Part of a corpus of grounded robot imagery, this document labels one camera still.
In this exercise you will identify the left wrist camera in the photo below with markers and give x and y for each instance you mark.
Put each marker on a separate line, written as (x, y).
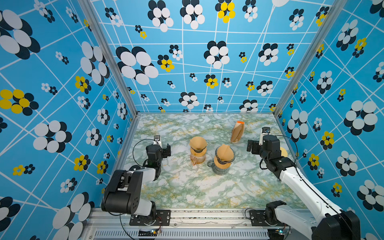
(157, 141)

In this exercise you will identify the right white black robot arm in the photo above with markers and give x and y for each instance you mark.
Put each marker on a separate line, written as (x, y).
(328, 220)

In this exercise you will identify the amber glass carafe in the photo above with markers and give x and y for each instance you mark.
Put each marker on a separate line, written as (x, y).
(197, 159)

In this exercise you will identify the brown paper coffee filter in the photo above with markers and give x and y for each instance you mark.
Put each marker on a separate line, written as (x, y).
(198, 142)

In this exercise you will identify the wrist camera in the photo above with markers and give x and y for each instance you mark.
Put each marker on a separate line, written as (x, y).
(157, 141)
(265, 131)

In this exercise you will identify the green glass dripper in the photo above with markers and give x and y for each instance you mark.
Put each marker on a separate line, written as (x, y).
(199, 150)

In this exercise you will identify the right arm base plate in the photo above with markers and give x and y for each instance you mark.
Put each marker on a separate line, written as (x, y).
(258, 218)

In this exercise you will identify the grey glass dripper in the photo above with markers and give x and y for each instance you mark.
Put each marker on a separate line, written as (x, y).
(224, 160)

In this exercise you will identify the aluminium front rail frame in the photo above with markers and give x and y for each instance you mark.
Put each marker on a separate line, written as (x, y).
(189, 224)

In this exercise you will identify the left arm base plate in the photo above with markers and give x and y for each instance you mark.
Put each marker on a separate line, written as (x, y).
(159, 218)

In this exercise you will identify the grey glass carafe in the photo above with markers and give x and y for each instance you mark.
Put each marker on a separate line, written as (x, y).
(216, 169)

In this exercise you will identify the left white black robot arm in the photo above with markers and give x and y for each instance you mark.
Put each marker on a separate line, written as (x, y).
(123, 193)

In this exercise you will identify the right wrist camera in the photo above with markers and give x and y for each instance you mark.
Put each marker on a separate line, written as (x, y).
(265, 131)

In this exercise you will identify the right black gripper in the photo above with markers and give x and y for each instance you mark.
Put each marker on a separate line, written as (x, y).
(256, 145)

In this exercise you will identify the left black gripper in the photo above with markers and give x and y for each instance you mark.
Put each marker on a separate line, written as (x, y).
(166, 152)

